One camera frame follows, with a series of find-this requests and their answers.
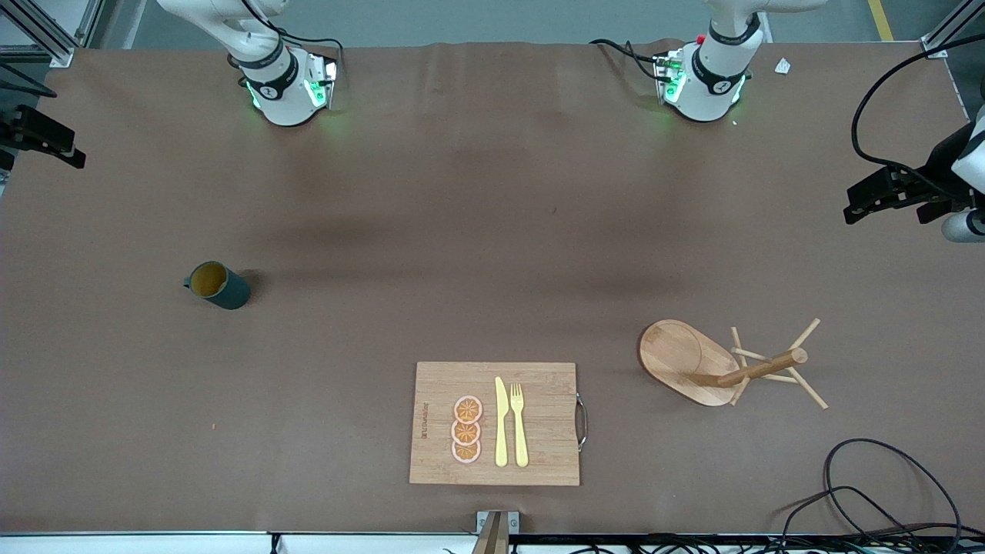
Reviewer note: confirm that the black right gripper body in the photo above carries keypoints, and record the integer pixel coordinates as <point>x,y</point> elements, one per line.
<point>23,127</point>

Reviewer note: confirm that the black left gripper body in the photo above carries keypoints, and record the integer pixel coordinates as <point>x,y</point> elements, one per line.
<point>939,163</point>

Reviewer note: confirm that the dark teal cup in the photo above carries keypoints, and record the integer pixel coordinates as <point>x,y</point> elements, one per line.
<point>223,288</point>

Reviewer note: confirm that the wooden mug rack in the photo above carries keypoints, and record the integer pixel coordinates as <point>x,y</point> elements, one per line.
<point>685,362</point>

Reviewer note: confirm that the white paper scrap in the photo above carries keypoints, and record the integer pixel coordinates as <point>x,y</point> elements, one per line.
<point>782,66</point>

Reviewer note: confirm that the brown table cover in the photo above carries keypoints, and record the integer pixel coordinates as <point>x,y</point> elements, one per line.
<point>231,385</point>

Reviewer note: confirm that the bamboo cutting board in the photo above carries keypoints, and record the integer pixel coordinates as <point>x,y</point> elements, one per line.
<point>546,431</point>

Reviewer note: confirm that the yellow plastic fork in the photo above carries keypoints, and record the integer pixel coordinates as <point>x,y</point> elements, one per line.
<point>520,438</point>

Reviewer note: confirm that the yellow plastic knife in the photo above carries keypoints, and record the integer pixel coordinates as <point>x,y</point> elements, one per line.
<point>501,423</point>

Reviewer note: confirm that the toy orange slice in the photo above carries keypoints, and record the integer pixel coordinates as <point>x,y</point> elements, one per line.
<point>468,409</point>
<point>465,432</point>
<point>465,453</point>

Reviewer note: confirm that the aluminium frame profile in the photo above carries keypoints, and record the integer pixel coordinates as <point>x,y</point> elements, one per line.
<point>54,46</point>
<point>943,38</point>

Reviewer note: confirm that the white table edge rail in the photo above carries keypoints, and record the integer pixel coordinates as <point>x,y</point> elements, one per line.
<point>154,545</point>

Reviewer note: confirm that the metal table bracket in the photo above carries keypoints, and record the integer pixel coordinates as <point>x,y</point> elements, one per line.
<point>498,535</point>

